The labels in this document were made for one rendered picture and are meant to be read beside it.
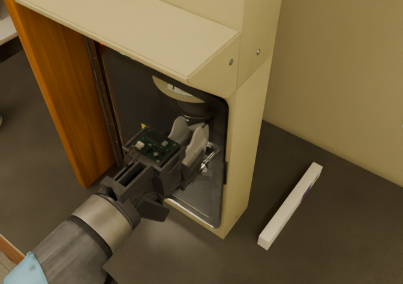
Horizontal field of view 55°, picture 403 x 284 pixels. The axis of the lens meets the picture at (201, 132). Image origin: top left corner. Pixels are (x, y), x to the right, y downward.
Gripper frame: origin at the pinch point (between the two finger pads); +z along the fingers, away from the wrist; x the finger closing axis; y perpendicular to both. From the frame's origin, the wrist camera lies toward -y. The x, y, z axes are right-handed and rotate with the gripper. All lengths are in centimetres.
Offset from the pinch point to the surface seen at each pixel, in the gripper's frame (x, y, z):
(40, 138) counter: 56, -37, -2
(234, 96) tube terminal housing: -4.2, 8.5, 2.5
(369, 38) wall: -12.9, -1.7, 45.5
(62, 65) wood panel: 32.4, 0.3, -1.7
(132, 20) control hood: 8.4, 20.0, -3.9
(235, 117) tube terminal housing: -4.6, 3.8, 3.0
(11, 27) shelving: 115, -39, 30
